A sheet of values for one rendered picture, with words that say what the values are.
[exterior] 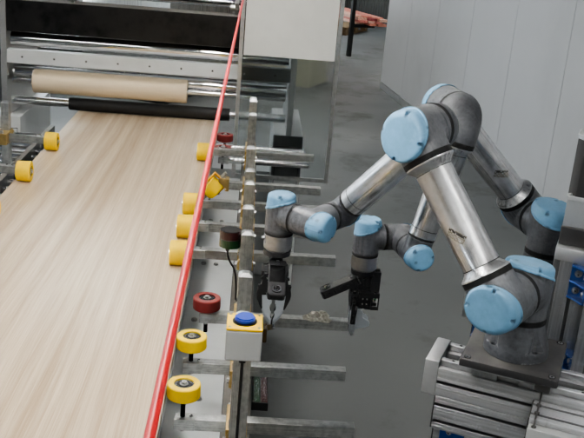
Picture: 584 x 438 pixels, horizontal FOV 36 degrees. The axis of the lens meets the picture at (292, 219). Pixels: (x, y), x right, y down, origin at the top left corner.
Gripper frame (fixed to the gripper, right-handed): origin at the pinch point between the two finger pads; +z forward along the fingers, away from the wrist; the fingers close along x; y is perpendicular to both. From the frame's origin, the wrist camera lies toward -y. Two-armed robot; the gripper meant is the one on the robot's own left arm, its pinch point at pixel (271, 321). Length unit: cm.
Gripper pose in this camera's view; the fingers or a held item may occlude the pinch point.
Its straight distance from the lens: 238.4
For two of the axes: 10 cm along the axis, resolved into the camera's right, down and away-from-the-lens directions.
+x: -10.0, -0.7, -0.6
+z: -0.8, 9.4, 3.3
